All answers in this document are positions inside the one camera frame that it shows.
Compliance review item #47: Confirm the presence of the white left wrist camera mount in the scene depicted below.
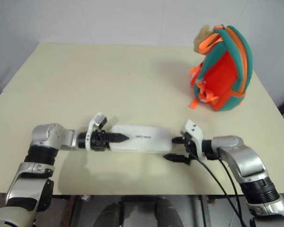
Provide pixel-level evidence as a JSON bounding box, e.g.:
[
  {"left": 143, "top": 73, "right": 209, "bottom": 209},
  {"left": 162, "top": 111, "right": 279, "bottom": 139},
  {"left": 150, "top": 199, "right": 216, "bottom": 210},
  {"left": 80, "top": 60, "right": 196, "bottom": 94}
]
[{"left": 86, "top": 112, "right": 108, "bottom": 151}]

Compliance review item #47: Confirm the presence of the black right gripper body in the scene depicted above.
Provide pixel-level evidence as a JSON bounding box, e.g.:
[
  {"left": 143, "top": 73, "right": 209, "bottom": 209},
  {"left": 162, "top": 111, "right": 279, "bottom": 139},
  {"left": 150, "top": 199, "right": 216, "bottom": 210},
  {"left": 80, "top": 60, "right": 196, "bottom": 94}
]
[{"left": 183, "top": 133, "right": 195, "bottom": 166}]

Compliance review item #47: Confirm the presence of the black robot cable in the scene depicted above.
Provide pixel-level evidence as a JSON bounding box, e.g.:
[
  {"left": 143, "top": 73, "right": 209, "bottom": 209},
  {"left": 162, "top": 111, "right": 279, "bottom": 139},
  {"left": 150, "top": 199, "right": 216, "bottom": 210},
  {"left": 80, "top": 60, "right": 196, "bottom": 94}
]
[
  {"left": 188, "top": 151, "right": 239, "bottom": 227},
  {"left": 216, "top": 157, "right": 243, "bottom": 227}
]

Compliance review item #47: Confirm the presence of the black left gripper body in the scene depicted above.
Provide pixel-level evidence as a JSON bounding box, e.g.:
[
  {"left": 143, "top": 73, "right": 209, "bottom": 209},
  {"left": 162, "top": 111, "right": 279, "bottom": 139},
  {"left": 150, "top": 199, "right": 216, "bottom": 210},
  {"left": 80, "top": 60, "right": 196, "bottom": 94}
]
[{"left": 90, "top": 129, "right": 111, "bottom": 152}]

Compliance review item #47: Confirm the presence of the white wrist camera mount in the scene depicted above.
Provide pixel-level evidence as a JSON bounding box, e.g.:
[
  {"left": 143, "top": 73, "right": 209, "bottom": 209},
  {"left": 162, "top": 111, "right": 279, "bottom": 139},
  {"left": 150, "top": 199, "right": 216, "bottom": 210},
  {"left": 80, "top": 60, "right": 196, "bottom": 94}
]
[
  {"left": 86, "top": 112, "right": 108, "bottom": 151},
  {"left": 180, "top": 120, "right": 204, "bottom": 159}
]

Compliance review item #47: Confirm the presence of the orange and teal backpack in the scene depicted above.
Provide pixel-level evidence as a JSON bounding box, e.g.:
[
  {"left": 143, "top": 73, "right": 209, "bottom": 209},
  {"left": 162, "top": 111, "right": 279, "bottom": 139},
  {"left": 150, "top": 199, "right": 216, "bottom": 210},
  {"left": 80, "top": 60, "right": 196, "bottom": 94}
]
[{"left": 189, "top": 24, "right": 255, "bottom": 112}]

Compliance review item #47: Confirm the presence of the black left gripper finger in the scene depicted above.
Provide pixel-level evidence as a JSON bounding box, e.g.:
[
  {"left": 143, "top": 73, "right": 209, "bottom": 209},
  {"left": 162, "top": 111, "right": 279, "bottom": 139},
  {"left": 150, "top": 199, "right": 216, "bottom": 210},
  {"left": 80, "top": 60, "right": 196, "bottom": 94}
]
[{"left": 107, "top": 132, "right": 131, "bottom": 144}]

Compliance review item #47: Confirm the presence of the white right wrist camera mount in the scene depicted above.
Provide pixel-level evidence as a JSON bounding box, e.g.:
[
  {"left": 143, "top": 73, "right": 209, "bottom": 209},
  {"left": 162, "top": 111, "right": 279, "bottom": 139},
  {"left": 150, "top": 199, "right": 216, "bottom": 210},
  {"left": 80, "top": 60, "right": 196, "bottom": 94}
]
[{"left": 180, "top": 120, "right": 204, "bottom": 159}]

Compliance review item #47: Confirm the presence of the white rectangular box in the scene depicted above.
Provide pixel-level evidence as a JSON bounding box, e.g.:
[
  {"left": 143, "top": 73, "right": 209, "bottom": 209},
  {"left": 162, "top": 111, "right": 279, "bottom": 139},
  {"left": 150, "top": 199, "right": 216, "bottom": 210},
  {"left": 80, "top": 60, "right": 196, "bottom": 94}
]
[{"left": 108, "top": 124, "right": 173, "bottom": 154}]

